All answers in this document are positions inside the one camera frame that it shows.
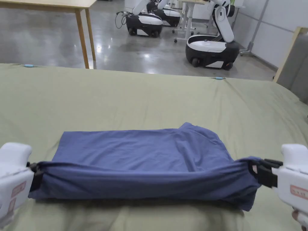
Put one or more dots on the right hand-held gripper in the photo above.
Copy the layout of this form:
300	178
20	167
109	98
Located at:
292	178

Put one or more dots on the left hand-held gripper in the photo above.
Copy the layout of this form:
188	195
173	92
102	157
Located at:
12	178

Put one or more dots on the dark blue shirt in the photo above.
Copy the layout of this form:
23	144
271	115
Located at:
134	154

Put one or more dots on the person's right hand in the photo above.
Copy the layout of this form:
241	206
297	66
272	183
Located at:
295	217

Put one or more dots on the grey padded headboard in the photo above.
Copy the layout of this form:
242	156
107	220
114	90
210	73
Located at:
297	65

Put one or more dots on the bed with pale green sheet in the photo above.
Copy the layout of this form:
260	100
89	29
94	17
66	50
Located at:
134	103

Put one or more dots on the white and black mobile robot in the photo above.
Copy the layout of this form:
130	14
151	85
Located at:
168	14
144	22
211	45

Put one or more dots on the white desk on wheels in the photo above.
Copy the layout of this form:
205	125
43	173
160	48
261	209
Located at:
190	14

